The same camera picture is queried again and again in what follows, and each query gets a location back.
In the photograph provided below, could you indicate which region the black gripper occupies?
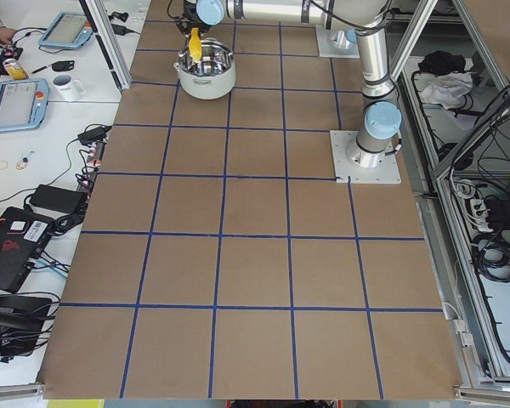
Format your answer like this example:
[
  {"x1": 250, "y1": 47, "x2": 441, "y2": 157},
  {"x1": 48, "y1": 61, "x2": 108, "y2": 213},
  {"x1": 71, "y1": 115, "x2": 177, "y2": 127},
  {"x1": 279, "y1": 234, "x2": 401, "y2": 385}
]
[{"x1": 174, "y1": 0, "x2": 208, "y2": 35}]

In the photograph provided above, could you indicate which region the yellow corn cob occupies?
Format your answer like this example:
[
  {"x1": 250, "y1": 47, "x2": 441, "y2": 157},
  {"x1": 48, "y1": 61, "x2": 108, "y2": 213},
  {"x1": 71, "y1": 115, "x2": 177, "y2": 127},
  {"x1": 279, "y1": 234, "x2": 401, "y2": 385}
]
[{"x1": 188, "y1": 27, "x2": 202, "y2": 63}]

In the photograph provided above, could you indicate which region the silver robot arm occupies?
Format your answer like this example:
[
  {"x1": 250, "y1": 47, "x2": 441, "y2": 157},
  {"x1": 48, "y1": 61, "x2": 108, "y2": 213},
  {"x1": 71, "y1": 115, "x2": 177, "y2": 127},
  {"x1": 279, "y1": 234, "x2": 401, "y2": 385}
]
[{"x1": 167, "y1": 0, "x2": 401, "y2": 168}]

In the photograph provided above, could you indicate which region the pale green cooking pot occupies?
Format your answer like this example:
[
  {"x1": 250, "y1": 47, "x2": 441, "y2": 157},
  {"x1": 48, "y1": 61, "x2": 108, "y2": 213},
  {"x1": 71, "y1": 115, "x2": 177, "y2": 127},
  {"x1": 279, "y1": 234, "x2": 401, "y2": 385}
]
[{"x1": 174, "y1": 37, "x2": 236, "y2": 99}]

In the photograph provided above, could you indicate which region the far blue teach pendant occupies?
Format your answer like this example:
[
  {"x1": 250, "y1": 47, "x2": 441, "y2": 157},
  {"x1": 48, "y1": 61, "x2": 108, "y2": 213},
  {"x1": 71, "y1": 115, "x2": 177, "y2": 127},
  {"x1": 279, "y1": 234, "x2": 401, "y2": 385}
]
[{"x1": 38, "y1": 12, "x2": 93, "y2": 49}]

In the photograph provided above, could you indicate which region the blue teach pendant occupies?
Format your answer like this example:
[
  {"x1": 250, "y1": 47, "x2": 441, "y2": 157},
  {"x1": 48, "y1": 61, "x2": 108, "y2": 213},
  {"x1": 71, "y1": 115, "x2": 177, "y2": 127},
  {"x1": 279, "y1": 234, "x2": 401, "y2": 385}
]
[
  {"x1": 38, "y1": 12, "x2": 93, "y2": 49},
  {"x1": 0, "y1": 78, "x2": 49, "y2": 133}
]

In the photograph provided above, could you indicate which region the white mug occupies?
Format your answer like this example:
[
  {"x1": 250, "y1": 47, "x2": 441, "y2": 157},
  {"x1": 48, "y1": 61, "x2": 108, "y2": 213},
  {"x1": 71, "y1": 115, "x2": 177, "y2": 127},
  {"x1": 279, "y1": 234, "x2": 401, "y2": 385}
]
[{"x1": 53, "y1": 75, "x2": 85, "y2": 102}]

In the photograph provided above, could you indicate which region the black power adapter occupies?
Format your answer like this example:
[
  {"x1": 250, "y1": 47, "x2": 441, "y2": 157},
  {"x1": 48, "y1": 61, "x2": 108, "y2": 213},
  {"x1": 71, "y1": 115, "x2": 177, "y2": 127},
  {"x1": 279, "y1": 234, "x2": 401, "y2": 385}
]
[{"x1": 77, "y1": 125, "x2": 111, "y2": 145}]

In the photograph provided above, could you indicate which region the near blue teach pendant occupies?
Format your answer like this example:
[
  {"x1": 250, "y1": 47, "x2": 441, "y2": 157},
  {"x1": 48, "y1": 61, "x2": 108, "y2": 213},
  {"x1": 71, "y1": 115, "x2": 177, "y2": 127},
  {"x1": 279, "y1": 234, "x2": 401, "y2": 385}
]
[{"x1": 0, "y1": 78, "x2": 49, "y2": 133}]

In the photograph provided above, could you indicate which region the black power brick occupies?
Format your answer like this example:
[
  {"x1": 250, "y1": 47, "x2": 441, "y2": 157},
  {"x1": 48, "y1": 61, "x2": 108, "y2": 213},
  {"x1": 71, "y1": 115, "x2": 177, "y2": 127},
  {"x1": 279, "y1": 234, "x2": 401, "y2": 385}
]
[{"x1": 29, "y1": 184, "x2": 87, "y2": 213}]

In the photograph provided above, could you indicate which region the black laptop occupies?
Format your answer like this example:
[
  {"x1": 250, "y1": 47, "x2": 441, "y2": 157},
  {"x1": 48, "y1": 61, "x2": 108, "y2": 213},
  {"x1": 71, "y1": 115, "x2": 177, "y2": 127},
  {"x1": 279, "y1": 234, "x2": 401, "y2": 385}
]
[{"x1": 0, "y1": 207, "x2": 54, "y2": 293}]

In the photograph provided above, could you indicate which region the aluminium frame post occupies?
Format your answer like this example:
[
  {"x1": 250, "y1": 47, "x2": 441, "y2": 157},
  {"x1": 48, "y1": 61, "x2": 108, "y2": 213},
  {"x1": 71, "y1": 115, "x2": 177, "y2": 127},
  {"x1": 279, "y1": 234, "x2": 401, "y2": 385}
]
[{"x1": 79, "y1": 0, "x2": 132, "y2": 92}]

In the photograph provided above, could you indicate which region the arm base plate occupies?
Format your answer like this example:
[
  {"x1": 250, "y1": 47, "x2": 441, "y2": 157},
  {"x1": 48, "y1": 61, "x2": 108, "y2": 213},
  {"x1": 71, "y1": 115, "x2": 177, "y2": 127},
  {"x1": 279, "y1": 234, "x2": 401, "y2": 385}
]
[
  {"x1": 330, "y1": 130, "x2": 401, "y2": 184},
  {"x1": 315, "y1": 25, "x2": 360, "y2": 59}
]

